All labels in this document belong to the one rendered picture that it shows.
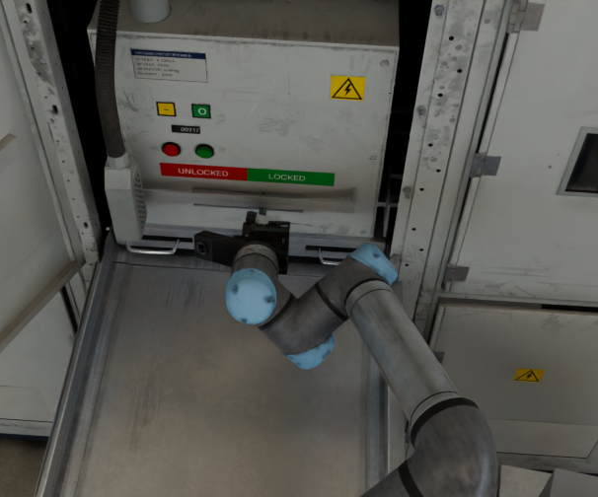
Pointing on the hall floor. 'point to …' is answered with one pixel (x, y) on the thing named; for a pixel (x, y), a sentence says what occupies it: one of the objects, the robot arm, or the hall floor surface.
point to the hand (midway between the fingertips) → (252, 221)
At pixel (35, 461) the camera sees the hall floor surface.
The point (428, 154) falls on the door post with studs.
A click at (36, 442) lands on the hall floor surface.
